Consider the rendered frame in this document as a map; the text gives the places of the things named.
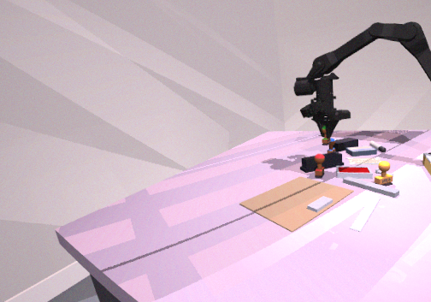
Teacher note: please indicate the white marker pen with black cap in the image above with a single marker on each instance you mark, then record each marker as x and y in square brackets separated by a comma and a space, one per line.
[379, 147]

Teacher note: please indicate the orange rubber stamp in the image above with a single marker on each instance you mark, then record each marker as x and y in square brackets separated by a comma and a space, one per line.
[385, 179]

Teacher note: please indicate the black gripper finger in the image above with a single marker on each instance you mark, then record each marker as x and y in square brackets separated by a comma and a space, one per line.
[330, 125]
[320, 125]

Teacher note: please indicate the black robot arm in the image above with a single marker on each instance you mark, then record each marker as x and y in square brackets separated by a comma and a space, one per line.
[410, 35]

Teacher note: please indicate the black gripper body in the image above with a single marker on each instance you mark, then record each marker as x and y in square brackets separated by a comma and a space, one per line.
[330, 112]

